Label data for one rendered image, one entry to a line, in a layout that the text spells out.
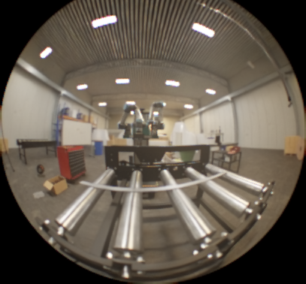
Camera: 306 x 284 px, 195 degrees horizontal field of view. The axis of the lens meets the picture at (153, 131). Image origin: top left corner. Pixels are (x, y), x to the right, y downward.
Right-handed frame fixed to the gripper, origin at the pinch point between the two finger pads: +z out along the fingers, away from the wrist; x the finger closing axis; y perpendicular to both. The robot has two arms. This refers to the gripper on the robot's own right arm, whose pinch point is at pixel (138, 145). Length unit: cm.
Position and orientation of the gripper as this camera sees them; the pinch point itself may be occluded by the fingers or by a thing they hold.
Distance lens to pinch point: 107.4
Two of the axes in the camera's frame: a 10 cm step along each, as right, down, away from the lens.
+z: -0.1, 10.0, -0.6
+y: -1.0, 0.6, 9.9
